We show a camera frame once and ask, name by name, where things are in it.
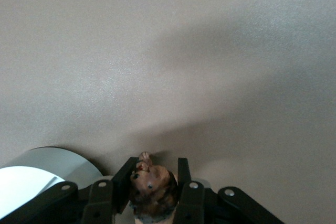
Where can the brown lion statue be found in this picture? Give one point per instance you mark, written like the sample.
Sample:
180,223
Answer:
155,187

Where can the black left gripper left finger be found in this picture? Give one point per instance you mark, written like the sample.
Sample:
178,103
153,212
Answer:
105,197

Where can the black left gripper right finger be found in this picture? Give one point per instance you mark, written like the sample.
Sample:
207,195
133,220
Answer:
199,200

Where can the white round desk lamp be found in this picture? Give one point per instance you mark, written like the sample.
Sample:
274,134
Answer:
39,174

